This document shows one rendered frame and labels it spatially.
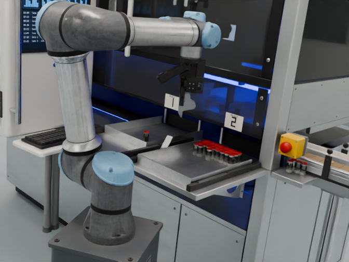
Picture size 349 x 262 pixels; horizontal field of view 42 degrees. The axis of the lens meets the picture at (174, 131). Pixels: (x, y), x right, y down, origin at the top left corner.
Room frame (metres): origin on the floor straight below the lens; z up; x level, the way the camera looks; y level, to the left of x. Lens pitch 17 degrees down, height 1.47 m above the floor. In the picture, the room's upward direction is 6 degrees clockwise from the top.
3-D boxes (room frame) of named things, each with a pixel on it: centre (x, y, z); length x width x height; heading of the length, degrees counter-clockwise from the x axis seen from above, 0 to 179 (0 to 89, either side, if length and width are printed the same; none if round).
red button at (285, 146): (1.55, -0.40, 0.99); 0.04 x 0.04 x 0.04; 48
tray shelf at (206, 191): (1.73, 0.01, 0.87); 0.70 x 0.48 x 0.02; 48
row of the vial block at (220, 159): (1.66, -0.16, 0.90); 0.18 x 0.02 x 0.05; 47
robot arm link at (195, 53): (1.59, -0.03, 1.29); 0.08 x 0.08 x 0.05
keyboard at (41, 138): (1.98, 0.48, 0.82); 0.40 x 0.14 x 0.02; 145
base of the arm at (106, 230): (1.20, 0.16, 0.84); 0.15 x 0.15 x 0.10
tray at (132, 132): (1.90, 0.09, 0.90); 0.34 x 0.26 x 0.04; 138
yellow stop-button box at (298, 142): (1.59, -0.43, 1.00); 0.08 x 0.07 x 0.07; 138
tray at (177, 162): (1.58, -0.09, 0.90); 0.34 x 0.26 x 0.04; 137
